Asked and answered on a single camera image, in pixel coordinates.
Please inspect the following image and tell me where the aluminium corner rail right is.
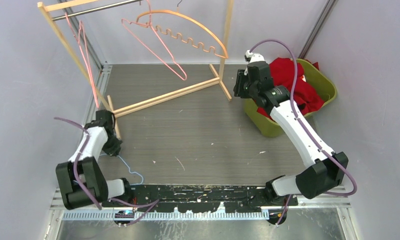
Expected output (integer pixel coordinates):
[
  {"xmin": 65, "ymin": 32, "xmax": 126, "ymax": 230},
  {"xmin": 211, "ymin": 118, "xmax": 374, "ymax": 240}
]
[{"xmin": 298, "ymin": 0, "xmax": 338, "ymax": 59}]

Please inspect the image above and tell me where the aluminium floor rail front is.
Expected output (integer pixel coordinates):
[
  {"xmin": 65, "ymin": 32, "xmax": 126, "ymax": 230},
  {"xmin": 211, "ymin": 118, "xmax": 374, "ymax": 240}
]
[{"xmin": 49, "ymin": 185, "xmax": 352, "ymax": 222}]

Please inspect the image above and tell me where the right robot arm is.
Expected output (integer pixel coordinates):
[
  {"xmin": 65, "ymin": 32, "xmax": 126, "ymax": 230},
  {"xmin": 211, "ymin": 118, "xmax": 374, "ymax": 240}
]
[{"xmin": 233, "ymin": 60, "xmax": 349, "ymax": 206}]

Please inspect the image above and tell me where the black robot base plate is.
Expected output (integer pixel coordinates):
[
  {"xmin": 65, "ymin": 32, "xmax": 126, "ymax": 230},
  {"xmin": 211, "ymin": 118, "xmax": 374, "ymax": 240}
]
[{"xmin": 102, "ymin": 184, "xmax": 298, "ymax": 213}]

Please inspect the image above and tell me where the metal clothes rail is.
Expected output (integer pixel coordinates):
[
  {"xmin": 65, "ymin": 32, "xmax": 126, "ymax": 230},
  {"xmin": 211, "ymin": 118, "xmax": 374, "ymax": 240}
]
[{"xmin": 37, "ymin": 0, "xmax": 141, "ymax": 22}]

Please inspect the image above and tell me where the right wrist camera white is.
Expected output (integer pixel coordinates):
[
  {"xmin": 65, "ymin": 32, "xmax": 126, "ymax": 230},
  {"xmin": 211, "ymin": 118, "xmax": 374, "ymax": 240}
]
[{"xmin": 244, "ymin": 50, "xmax": 266, "ymax": 76}]

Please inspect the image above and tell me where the wooden clothes rack frame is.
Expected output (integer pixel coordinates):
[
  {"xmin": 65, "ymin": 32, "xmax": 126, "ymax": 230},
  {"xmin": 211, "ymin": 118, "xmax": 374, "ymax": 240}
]
[{"xmin": 36, "ymin": 0, "xmax": 235, "ymax": 141}]

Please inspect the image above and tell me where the crumpled red cloth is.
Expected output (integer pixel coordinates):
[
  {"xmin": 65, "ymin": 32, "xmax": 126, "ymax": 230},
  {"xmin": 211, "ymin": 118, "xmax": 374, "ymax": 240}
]
[{"xmin": 312, "ymin": 62, "xmax": 320, "ymax": 71}]

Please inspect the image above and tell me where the pink hanger with poppy skirt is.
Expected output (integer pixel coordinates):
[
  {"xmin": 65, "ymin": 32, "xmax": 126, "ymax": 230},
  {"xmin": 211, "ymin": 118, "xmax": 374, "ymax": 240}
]
[{"xmin": 121, "ymin": 0, "xmax": 188, "ymax": 81}]

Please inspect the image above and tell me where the pink wire hanger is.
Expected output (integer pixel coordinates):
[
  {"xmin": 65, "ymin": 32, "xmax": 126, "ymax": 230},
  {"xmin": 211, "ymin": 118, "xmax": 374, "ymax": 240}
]
[{"xmin": 65, "ymin": 13, "xmax": 100, "ymax": 110}]

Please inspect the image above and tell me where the blue wire hanger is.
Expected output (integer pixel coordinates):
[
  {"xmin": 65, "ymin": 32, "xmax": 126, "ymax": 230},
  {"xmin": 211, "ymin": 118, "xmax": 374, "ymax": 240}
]
[{"xmin": 116, "ymin": 155, "xmax": 145, "ymax": 186}]

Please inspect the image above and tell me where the red garment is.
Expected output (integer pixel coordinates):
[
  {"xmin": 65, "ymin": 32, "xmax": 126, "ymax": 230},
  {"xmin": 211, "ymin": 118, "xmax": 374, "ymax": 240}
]
[{"xmin": 269, "ymin": 57, "xmax": 325, "ymax": 115}]

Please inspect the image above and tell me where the green plastic laundry basket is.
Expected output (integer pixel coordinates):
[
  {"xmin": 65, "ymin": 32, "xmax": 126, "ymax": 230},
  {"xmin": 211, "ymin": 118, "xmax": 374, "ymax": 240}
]
[{"xmin": 243, "ymin": 59, "xmax": 338, "ymax": 138}]

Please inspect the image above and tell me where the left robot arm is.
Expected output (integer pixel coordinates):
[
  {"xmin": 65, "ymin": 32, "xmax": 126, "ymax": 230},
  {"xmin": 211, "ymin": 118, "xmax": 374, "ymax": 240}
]
[{"xmin": 55, "ymin": 109, "xmax": 134, "ymax": 210}]

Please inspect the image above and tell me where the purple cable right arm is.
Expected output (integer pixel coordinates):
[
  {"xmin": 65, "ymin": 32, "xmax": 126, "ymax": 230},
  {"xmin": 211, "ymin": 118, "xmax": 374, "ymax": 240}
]
[{"xmin": 247, "ymin": 39, "xmax": 358, "ymax": 228}]

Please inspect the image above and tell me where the wooden hanger with metal hook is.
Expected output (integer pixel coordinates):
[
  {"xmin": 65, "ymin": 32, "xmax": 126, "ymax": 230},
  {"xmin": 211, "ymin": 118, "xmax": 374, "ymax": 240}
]
[{"xmin": 135, "ymin": 8, "xmax": 229, "ymax": 60}]

